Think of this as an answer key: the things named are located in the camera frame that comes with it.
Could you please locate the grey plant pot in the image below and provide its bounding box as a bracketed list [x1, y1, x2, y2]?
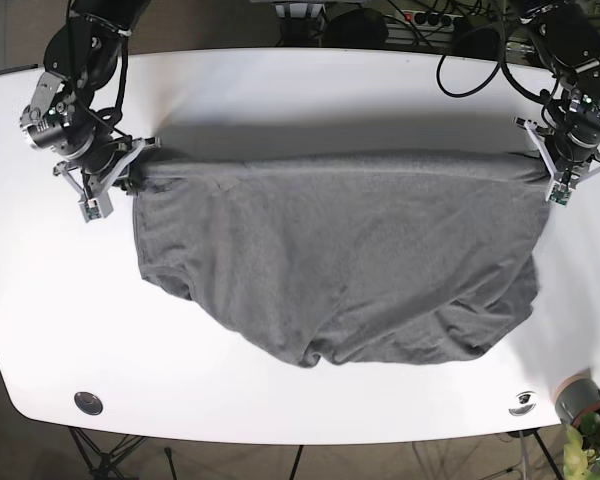
[552, 374, 600, 428]

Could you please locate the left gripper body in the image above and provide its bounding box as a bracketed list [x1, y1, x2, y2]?
[513, 117, 600, 193]

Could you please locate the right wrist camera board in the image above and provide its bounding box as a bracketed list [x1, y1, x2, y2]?
[80, 195, 113, 223]

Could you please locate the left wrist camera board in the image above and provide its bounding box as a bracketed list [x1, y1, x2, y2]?
[546, 180, 572, 206]

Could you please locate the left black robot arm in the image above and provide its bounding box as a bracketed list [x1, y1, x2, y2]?
[436, 1, 600, 205]

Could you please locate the dark grey T-shirt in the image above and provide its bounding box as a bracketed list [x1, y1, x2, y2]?
[133, 150, 549, 368]

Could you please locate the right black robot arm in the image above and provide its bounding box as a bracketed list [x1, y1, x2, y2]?
[20, 1, 150, 217]

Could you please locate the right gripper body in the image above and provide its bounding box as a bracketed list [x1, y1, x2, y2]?
[53, 137, 159, 204]

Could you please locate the silver table grommet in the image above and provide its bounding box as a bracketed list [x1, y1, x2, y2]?
[74, 391, 103, 416]
[508, 391, 538, 417]

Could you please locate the green potted plant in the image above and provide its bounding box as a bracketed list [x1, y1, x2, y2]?
[563, 412, 600, 480]

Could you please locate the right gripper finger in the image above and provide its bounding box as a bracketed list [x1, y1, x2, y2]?
[119, 167, 144, 196]

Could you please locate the right silver table grommet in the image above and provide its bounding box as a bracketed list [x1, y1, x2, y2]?
[508, 391, 538, 417]

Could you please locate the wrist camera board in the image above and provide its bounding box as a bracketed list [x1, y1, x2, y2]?
[546, 180, 572, 206]
[80, 195, 113, 223]

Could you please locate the black table leg frame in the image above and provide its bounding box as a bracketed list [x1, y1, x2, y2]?
[68, 427, 147, 480]

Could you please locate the left silver table grommet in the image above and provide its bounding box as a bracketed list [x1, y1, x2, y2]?
[74, 391, 103, 416]

